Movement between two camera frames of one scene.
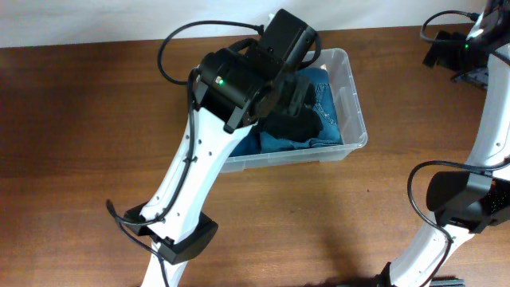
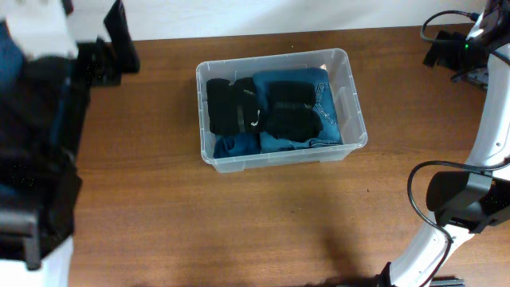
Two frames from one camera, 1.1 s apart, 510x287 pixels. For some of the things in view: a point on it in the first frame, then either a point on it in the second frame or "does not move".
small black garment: x=304 y=127 does not move
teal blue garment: x=250 y=144 does not move
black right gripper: x=446 y=60 does not move
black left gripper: x=300 y=88 to x=103 y=56
